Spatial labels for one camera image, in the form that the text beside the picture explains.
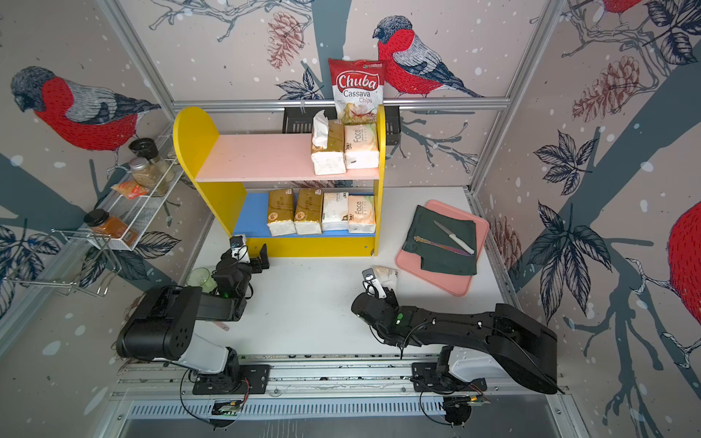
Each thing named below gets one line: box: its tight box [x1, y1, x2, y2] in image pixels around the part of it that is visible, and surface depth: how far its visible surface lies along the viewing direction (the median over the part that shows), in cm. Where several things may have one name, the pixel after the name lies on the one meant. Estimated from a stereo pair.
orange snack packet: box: [110, 180, 149, 200], surface depth 71 cm
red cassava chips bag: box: [327, 58, 387, 125], surface depth 85 cm
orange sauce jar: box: [83, 208, 138, 248], surface depth 62 cm
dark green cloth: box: [401, 204, 478, 276], surface depth 104 cm
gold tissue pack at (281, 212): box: [266, 187, 297, 238], surface depth 88 cm
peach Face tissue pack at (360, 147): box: [343, 123, 380, 170], surface depth 70 cm
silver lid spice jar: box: [128, 156, 161, 190], surface depth 74 cm
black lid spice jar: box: [128, 136, 176, 184], surface depth 76 cm
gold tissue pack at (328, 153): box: [311, 109, 346, 176], surface depth 67 cm
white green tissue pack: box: [322, 191, 349, 231], surface depth 90 cm
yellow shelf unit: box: [173, 105, 387, 258], surface depth 87 cm
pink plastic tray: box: [395, 198, 490, 297], surface depth 98 cm
